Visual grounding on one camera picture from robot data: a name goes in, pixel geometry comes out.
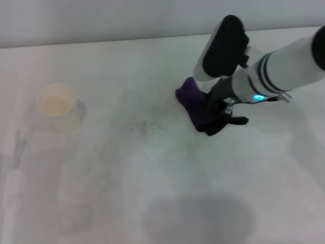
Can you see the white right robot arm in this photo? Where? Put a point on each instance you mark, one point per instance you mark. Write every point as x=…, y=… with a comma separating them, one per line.
x=287, y=68

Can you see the purple rag with black edge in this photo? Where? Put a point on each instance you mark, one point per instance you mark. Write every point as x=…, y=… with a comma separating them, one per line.
x=189, y=97

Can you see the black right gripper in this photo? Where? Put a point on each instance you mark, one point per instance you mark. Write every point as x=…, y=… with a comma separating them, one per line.
x=219, y=94

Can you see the white paper cup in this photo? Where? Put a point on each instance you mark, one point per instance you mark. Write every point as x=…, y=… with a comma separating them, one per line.
x=57, y=103

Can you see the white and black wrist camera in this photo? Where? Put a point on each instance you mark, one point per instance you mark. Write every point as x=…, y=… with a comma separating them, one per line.
x=223, y=48

